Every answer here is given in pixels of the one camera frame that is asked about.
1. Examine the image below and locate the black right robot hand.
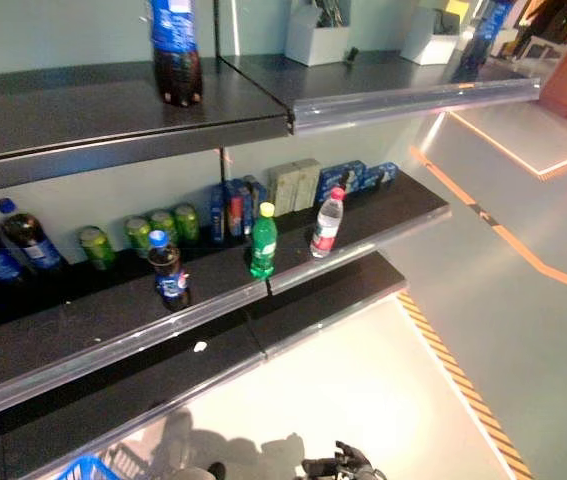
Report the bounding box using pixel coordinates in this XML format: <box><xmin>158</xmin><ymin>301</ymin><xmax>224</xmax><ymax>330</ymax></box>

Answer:
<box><xmin>301</xmin><ymin>439</ymin><xmax>380</xmax><ymax>480</ymax></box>

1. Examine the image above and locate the clear water bottle red cap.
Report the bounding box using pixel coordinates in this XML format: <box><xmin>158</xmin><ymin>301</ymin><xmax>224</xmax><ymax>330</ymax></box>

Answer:
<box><xmin>310</xmin><ymin>187</ymin><xmax>347</xmax><ymax>260</ymax></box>

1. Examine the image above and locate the blue plastic shopping basket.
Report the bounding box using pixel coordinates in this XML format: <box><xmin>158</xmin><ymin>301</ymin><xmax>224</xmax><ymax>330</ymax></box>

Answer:
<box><xmin>50</xmin><ymin>453</ymin><xmax>120</xmax><ymax>480</ymax></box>

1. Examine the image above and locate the green Sprite bottle yellow cap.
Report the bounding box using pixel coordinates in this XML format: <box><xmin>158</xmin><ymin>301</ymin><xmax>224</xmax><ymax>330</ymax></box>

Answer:
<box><xmin>248</xmin><ymin>202</ymin><xmax>279</xmax><ymax>279</ymax></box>

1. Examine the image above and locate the blue snack box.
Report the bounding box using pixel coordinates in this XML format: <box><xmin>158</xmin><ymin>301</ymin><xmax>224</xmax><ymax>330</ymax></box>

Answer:
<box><xmin>242</xmin><ymin>174</ymin><xmax>269</xmax><ymax>224</ymax></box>
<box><xmin>225</xmin><ymin>178</ymin><xmax>255</xmax><ymax>237</ymax></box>
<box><xmin>210</xmin><ymin>184</ymin><xmax>228</xmax><ymax>245</ymax></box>

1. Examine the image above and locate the grey beige carton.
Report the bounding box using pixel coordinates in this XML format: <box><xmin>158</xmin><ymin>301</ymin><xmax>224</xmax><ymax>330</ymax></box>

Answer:
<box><xmin>292</xmin><ymin>158</ymin><xmax>323</xmax><ymax>211</ymax></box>
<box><xmin>268</xmin><ymin>162</ymin><xmax>300</xmax><ymax>217</ymax></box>

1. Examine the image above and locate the blue Oreo biscuit box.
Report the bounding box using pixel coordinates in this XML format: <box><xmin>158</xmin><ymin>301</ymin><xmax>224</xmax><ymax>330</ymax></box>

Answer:
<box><xmin>316</xmin><ymin>159</ymin><xmax>368</xmax><ymax>204</ymax></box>
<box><xmin>362</xmin><ymin>162</ymin><xmax>399</xmax><ymax>191</ymax></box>

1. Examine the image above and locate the black drinks shelf clear strip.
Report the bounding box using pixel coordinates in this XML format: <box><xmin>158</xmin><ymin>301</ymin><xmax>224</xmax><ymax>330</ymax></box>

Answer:
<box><xmin>0</xmin><ymin>172</ymin><xmax>452</xmax><ymax>426</ymax></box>

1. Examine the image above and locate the black high shelf clear strip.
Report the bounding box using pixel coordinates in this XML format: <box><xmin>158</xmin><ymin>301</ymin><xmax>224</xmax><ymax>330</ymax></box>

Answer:
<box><xmin>0</xmin><ymin>49</ymin><xmax>542</xmax><ymax>197</ymax></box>

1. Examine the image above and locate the white open cardboard box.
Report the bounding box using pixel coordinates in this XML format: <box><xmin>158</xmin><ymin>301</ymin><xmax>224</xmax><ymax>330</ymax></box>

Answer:
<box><xmin>284</xmin><ymin>0</ymin><xmax>353</xmax><ymax>67</ymax></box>
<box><xmin>401</xmin><ymin>7</ymin><xmax>463</xmax><ymax>66</ymax></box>

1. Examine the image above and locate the large Pepsi cola bottle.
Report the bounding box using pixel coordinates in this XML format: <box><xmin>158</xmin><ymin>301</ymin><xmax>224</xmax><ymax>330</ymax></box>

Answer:
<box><xmin>455</xmin><ymin>0</ymin><xmax>514</xmax><ymax>84</ymax></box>
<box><xmin>148</xmin><ymin>0</ymin><xmax>205</xmax><ymax>107</ymax></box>

